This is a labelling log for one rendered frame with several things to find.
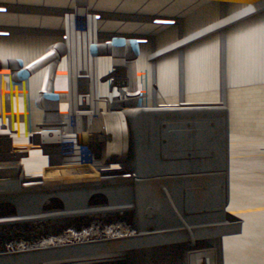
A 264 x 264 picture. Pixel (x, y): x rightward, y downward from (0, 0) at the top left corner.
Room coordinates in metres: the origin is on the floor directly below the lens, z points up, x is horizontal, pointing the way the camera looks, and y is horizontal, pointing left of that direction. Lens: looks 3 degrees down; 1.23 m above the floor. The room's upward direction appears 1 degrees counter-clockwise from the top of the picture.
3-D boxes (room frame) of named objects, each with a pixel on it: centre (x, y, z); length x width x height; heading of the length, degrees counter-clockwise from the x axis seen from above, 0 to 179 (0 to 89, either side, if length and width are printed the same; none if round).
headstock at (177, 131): (2.00, -0.27, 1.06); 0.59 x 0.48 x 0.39; 106
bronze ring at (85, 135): (1.84, 0.26, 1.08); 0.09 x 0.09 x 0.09; 16
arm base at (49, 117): (2.40, 0.58, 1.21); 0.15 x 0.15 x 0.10
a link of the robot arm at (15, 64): (2.38, 0.84, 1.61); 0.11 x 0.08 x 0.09; 120
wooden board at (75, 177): (1.81, 0.35, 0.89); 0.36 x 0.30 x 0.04; 16
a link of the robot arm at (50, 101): (2.41, 0.59, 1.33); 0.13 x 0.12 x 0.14; 37
